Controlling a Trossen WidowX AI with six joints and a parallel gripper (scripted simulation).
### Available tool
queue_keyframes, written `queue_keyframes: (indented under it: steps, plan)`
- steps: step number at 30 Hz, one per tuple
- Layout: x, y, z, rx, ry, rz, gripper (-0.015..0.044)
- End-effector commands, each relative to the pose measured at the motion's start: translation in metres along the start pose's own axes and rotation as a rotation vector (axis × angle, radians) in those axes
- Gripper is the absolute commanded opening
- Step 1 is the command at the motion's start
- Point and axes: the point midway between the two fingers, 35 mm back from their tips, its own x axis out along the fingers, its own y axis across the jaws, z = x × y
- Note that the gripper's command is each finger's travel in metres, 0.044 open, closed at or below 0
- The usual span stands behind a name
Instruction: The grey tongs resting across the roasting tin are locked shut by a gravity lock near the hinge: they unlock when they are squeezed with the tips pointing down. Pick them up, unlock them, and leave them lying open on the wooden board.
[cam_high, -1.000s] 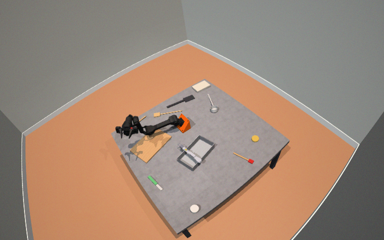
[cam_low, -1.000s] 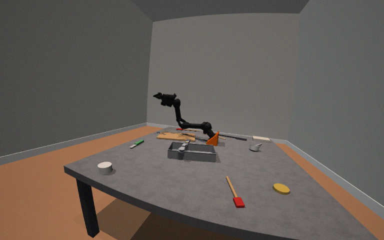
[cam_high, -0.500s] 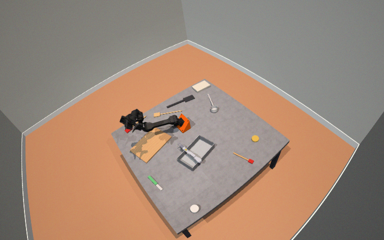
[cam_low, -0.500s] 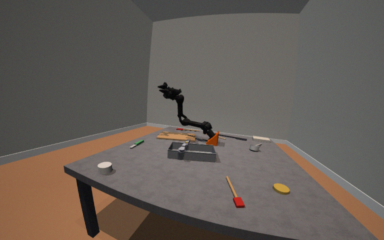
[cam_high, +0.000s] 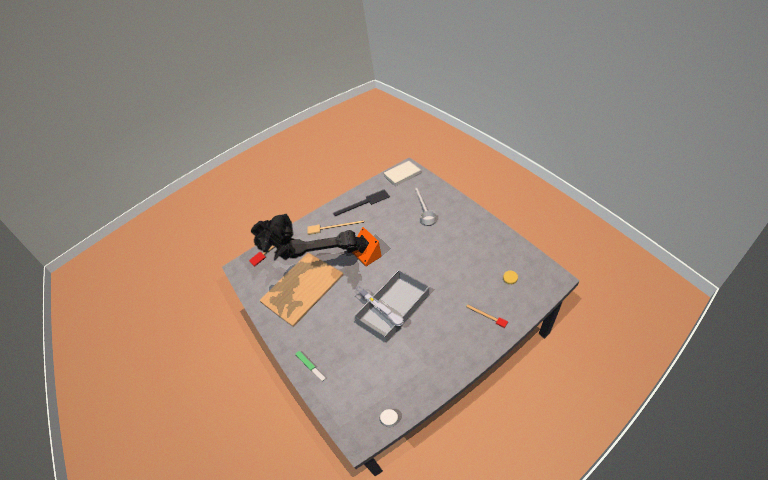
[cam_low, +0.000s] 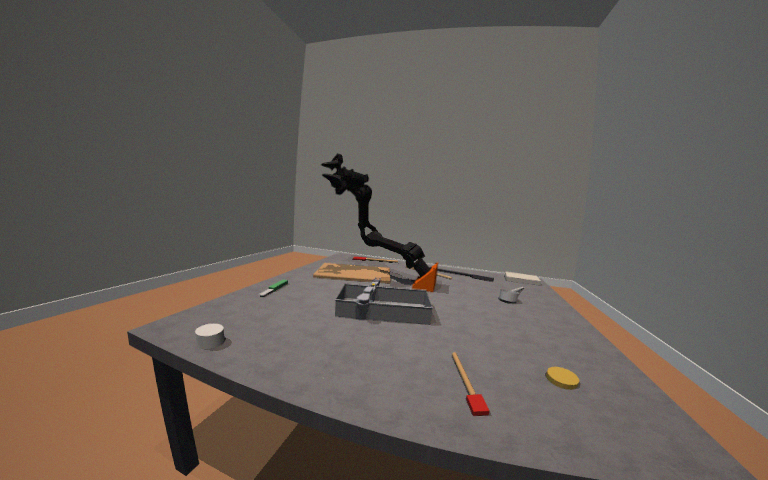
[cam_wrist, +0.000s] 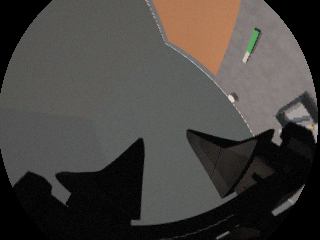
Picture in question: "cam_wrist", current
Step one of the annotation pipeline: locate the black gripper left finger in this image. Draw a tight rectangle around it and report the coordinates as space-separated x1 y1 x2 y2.
55 137 144 220

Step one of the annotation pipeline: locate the short grey cylinder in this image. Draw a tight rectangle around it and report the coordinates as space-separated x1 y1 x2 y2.
228 92 237 103

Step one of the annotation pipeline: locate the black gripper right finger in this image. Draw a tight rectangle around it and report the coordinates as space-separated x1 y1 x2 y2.
187 128 275 199

